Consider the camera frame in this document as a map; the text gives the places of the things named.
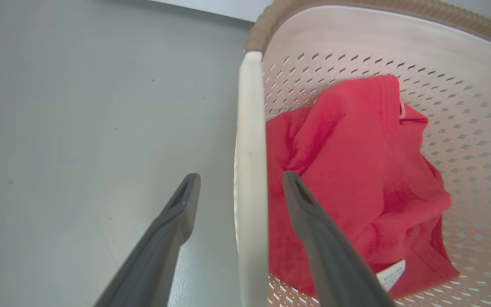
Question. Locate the red garment with white label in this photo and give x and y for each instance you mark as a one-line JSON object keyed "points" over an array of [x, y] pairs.
{"points": [[356, 170]]}

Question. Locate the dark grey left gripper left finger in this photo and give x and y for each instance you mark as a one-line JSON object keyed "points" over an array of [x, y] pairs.
{"points": [[160, 251]]}

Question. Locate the white perforated laundry basket brown rim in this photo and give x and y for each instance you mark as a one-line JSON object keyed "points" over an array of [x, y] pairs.
{"points": [[252, 128]]}

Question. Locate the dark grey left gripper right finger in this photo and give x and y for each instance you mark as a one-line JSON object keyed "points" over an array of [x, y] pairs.
{"points": [[330, 256]]}

